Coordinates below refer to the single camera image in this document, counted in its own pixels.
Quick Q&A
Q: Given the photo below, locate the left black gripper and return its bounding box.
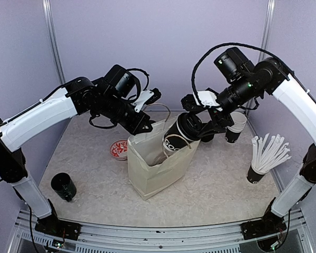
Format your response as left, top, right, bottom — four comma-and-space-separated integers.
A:
99, 93, 153, 136

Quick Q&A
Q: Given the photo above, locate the corner metal post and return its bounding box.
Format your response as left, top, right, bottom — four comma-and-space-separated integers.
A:
261, 0, 276, 50
42, 0, 66, 84

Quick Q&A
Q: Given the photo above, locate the cup holding straws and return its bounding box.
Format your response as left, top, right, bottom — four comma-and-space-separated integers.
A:
246, 165, 266, 184

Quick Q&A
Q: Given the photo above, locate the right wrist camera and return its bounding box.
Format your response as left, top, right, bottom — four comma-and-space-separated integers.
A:
181, 90, 222, 112

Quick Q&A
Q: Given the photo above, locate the right corner metal post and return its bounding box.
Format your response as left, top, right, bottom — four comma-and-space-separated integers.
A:
261, 0, 276, 50

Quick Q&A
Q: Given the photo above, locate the stack of paper cups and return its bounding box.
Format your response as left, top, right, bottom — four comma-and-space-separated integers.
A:
225, 111, 247, 144

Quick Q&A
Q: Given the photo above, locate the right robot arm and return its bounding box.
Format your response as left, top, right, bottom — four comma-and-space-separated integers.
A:
181, 42, 316, 234

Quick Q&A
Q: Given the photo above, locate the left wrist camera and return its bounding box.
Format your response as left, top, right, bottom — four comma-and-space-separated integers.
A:
131, 88, 162, 113

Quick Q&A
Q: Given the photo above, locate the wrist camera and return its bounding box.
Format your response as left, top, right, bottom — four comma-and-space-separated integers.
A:
131, 88, 162, 113
181, 90, 222, 112

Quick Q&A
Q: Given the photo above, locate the aluminium front rail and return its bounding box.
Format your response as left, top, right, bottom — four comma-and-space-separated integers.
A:
6, 210, 316, 252

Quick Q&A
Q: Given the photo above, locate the beige paper bag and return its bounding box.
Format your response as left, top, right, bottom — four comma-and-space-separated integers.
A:
127, 115, 200, 200

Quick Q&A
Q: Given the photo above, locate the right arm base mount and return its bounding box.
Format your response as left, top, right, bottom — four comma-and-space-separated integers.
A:
241, 198, 287, 240

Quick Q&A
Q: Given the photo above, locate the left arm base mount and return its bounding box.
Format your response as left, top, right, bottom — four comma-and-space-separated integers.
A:
35, 199, 81, 241

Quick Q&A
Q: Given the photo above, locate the dark green black can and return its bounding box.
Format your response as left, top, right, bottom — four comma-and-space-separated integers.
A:
51, 172, 77, 202

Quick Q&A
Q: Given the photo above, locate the red white patterned bowl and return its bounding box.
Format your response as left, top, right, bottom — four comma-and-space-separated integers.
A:
109, 140, 128, 161

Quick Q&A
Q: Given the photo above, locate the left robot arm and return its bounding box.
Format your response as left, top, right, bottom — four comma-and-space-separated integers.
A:
0, 64, 161, 235

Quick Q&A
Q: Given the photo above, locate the bundle of white straws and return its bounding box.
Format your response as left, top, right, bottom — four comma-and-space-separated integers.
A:
251, 133, 291, 175

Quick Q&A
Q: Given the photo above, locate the left corner metal post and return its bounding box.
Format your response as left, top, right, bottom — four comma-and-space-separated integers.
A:
42, 0, 66, 84

